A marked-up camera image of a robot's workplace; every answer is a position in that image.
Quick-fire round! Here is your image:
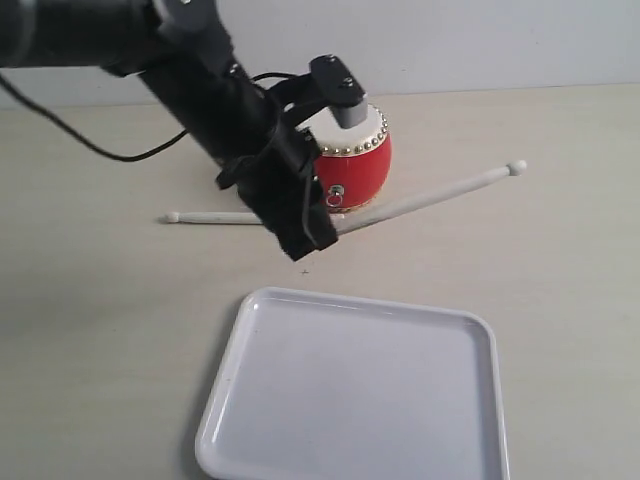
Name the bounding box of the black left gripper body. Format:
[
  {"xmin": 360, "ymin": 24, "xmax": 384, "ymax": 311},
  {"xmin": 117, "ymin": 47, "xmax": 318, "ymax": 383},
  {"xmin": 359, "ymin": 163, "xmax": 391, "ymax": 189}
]
[{"xmin": 144, "ymin": 64, "xmax": 327, "ymax": 194}]

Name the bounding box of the white drumstick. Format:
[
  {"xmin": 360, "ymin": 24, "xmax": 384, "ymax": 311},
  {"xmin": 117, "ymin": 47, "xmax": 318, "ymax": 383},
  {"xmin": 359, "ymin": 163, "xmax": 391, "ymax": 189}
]
[
  {"xmin": 161, "ymin": 212, "xmax": 261, "ymax": 225},
  {"xmin": 334, "ymin": 160, "xmax": 527, "ymax": 236}
]

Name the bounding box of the black cable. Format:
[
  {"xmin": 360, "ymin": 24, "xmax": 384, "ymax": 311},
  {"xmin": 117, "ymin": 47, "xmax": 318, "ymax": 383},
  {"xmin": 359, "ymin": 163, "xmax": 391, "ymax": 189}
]
[{"xmin": 0, "ymin": 72, "xmax": 296, "ymax": 162}]

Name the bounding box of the white plastic tray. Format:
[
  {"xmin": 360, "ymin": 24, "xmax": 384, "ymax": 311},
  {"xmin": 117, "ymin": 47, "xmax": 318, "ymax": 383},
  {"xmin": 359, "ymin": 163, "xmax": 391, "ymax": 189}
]
[{"xmin": 195, "ymin": 287, "xmax": 510, "ymax": 479}]

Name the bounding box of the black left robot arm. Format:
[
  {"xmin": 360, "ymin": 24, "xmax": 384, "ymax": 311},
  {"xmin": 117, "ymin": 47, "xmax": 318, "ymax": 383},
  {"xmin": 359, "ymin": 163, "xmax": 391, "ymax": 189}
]
[{"xmin": 1, "ymin": 1, "xmax": 338, "ymax": 260}]

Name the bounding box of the small red drum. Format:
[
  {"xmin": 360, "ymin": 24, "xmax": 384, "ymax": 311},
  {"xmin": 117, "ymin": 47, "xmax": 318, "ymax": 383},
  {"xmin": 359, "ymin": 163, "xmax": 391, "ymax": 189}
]
[{"xmin": 300, "ymin": 104, "xmax": 392, "ymax": 213}]

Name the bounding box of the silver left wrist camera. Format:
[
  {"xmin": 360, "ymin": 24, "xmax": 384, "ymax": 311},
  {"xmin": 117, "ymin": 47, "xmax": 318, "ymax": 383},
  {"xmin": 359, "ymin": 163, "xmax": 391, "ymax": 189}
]
[{"xmin": 309, "ymin": 54, "xmax": 367, "ymax": 129}]

